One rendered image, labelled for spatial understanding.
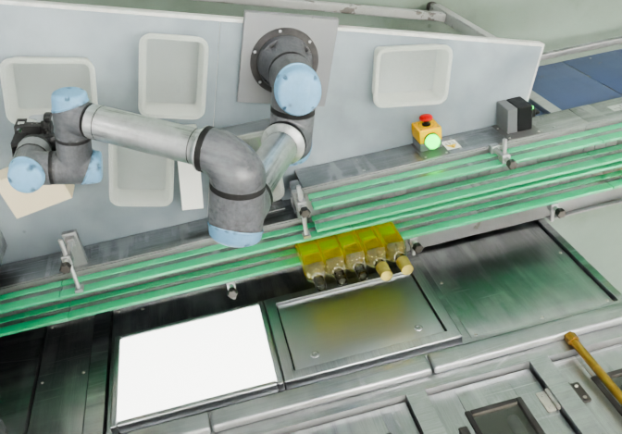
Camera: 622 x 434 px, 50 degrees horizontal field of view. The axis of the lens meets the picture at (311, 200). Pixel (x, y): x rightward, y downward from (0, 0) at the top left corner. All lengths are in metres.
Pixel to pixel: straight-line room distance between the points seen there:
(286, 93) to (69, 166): 0.53
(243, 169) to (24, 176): 0.49
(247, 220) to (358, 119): 0.74
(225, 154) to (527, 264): 1.09
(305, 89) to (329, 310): 0.63
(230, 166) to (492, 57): 1.04
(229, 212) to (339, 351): 0.58
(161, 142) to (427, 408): 0.86
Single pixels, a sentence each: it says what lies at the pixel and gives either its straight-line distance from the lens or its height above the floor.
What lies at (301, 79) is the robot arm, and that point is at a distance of 1.66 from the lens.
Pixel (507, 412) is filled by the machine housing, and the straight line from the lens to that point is 1.68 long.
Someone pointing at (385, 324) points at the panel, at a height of 1.20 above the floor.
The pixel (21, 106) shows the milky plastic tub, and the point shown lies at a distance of 1.93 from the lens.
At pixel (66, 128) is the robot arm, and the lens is 1.50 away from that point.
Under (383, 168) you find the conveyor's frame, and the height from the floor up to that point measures 0.87.
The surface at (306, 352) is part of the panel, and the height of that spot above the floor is 1.23.
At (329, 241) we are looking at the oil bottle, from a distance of 1.88.
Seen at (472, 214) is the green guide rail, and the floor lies 0.93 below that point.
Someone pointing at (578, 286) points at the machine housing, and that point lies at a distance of 2.02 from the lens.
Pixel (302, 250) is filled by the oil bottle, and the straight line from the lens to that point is 1.87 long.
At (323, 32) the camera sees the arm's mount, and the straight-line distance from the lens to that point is 1.87.
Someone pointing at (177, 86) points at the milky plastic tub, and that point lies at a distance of 1.88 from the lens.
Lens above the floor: 2.53
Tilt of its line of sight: 59 degrees down
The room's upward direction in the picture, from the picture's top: 156 degrees clockwise
